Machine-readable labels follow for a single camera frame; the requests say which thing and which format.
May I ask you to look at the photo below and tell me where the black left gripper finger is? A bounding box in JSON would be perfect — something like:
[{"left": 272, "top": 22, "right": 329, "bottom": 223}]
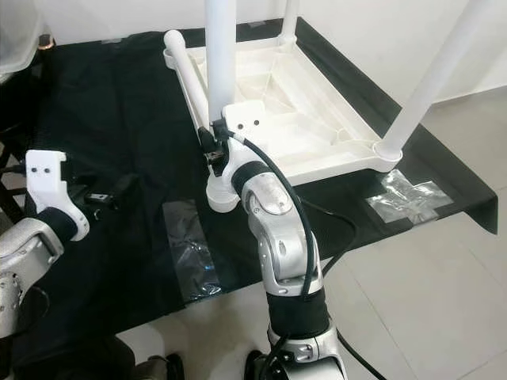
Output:
[{"left": 111, "top": 173, "right": 140, "bottom": 211}]

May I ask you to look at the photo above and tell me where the black tablecloth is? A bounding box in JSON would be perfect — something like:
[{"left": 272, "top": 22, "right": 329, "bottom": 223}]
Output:
[{"left": 0, "top": 20, "right": 500, "bottom": 373}]

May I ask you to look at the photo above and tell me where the black metal stand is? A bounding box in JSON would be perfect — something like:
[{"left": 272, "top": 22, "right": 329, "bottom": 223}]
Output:
[{"left": 0, "top": 119, "right": 26, "bottom": 224}]

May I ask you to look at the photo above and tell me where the clear plastic bag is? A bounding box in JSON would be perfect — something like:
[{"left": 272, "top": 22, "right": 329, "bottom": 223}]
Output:
[
  {"left": 162, "top": 198, "right": 223, "bottom": 306},
  {"left": 364, "top": 168, "right": 454, "bottom": 224}
]

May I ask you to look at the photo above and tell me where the white plastic table top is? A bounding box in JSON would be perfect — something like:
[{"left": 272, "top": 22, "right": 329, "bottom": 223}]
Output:
[{"left": 162, "top": 30, "right": 405, "bottom": 211}]

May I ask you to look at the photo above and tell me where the black left robot foot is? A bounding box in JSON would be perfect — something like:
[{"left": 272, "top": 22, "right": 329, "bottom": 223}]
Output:
[{"left": 131, "top": 355, "right": 183, "bottom": 380}]

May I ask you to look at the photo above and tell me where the green lidded clear box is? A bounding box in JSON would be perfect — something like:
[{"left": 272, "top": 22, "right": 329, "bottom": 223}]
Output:
[{"left": 0, "top": 0, "right": 45, "bottom": 76}]

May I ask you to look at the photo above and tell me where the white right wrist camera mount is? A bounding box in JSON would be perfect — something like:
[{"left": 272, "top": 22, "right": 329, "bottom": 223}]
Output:
[{"left": 218, "top": 99, "right": 268, "bottom": 195}]

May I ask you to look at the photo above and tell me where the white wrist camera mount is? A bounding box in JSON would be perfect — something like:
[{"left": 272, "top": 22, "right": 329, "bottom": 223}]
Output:
[
  {"left": 25, "top": 149, "right": 90, "bottom": 242},
  {"left": 218, "top": 99, "right": 268, "bottom": 195}
]

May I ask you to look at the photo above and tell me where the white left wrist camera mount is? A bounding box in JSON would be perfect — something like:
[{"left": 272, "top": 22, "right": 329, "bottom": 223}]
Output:
[{"left": 25, "top": 149, "right": 90, "bottom": 242}]

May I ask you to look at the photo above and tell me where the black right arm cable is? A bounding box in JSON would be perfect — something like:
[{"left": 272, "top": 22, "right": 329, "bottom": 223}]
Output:
[{"left": 230, "top": 131, "right": 389, "bottom": 380}]

